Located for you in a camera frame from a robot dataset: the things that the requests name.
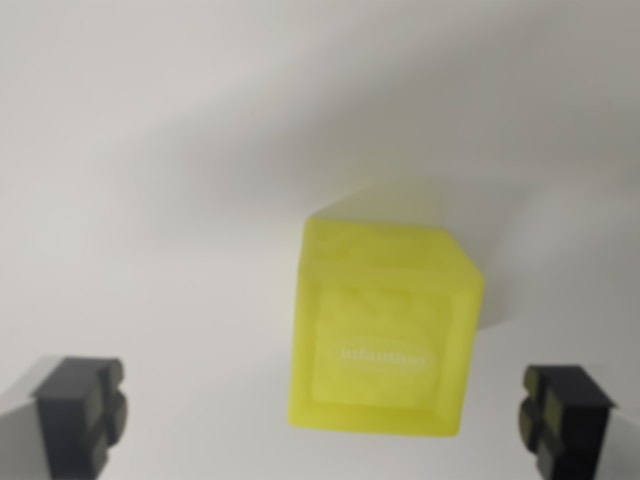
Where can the black silver gripper left finger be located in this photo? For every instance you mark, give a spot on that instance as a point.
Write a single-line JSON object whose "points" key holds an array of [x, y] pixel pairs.
{"points": [[70, 415]]}

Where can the black silver gripper right finger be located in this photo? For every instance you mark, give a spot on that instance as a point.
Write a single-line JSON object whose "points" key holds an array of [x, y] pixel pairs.
{"points": [[575, 420]]}

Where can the yellow translucent cube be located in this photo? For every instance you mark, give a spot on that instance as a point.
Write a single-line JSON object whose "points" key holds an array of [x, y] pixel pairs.
{"points": [[380, 320]]}

